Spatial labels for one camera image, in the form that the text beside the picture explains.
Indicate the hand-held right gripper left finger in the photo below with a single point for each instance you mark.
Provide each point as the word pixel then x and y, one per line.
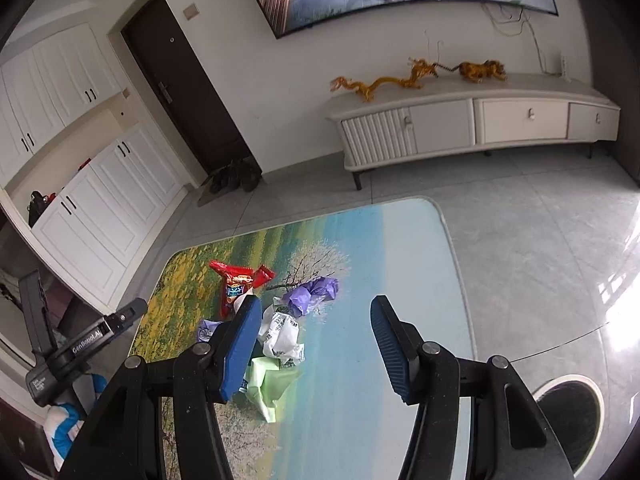
pixel 240 350

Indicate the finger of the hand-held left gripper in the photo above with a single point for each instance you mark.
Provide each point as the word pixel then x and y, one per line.
pixel 125 316
pixel 35 310

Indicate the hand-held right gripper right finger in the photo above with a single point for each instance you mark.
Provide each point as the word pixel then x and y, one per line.
pixel 392 350

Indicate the lavender wrapper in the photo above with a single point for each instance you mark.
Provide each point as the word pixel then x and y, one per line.
pixel 207 331

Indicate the white wrapper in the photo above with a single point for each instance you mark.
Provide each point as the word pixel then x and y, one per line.
pixel 280 335

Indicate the light green wrapper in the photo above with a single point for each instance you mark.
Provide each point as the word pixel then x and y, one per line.
pixel 270 387

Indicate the red snack packet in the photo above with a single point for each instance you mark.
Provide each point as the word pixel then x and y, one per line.
pixel 232 285

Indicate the small red wrapper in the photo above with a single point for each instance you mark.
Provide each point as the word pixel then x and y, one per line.
pixel 263 276

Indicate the purple plastic bag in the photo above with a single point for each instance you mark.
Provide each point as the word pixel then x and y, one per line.
pixel 310 295

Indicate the grey round trash bin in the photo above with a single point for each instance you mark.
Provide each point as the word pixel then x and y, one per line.
pixel 570 417

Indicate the landscape printed table mat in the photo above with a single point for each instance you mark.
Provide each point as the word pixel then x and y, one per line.
pixel 360 270

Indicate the black handbag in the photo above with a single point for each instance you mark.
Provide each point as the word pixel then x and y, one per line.
pixel 39 206

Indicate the white built-in cabinet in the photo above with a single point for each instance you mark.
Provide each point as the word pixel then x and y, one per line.
pixel 100 195

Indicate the pile of dark shoes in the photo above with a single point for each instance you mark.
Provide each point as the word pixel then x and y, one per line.
pixel 237 175

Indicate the dark brown door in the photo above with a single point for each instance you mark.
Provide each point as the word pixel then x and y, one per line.
pixel 190 90

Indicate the cream television cabinet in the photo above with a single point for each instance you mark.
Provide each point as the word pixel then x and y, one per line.
pixel 500 120

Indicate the golden dragon figurine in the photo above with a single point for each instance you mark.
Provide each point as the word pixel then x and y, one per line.
pixel 385 82

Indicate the golden tiger figurine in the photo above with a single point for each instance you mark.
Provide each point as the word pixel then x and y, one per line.
pixel 475 71

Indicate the white router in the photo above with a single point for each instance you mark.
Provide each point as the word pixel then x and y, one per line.
pixel 563 66

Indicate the wall light switch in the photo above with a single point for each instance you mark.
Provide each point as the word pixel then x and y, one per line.
pixel 190 11

